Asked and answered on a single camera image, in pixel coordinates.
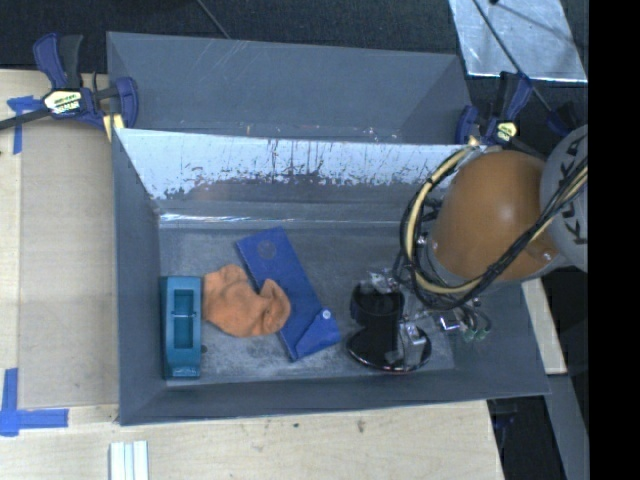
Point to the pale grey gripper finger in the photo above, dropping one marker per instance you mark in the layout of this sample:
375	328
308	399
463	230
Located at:
382	280
413	337

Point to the black cup with round base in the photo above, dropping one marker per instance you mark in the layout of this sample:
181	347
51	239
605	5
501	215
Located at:
375	323

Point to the blue flat pouch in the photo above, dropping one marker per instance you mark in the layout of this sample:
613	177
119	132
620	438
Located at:
290	278

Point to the orange cloth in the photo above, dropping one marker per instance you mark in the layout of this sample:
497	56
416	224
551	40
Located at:
240	303

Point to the grey metal bin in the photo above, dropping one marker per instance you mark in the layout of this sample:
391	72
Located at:
280	93

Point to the teal rectangular box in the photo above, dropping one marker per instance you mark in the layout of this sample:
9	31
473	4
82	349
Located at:
169	328

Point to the pale wood flat board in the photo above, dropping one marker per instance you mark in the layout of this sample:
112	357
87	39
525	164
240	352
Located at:
65	268

